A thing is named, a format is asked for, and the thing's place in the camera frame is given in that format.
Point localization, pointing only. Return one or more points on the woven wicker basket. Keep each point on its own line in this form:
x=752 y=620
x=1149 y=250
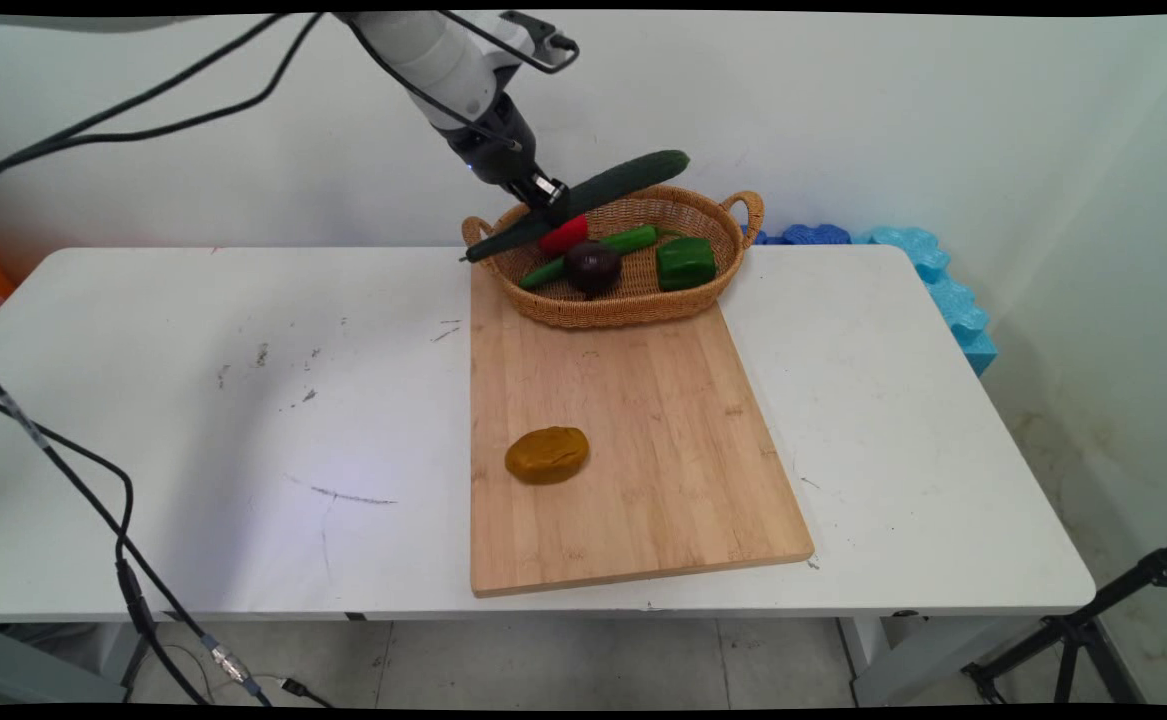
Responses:
x=623 y=305

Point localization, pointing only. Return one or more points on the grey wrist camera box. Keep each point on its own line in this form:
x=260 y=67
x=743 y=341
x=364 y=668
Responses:
x=538 y=35

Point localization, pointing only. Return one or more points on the long dark green cucumber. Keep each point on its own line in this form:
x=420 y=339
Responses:
x=623 y=176

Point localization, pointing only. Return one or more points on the brown yellow potato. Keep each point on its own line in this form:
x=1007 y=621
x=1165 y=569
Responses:
x=546 y=456

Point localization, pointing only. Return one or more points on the white table leg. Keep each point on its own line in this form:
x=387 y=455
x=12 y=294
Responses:
x=893 y=655

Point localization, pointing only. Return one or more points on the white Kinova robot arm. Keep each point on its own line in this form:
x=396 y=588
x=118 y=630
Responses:
x=433 y=55

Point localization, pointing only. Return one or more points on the black tripod stand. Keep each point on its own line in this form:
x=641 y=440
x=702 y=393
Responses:
x=1073 y=630

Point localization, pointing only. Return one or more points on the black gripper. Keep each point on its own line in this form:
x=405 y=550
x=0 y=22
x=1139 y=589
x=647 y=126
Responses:
x=498 y=145

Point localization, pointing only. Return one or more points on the bamboo cutting board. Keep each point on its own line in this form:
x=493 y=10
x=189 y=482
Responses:
x=643 y=470

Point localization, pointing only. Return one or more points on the light blue foam piece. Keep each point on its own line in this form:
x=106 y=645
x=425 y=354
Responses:
x=953 y=300

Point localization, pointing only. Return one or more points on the small green cucumber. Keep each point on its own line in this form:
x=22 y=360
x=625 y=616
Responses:
x=633 y=240

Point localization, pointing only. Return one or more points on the grey table leg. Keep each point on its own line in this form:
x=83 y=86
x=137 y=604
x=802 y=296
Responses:
x=33 y=665

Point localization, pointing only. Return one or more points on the dark purple round vegetable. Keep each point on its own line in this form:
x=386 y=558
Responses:
x=592 y=268

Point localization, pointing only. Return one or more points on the green bell pepper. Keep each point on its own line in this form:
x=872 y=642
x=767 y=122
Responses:
x=685 y=264

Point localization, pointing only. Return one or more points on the red pepper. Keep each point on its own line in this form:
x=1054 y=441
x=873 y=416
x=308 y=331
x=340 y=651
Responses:
x=569 y=236

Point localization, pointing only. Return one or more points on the dark blue foam piece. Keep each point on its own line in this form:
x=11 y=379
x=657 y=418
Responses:
x=813 y=235

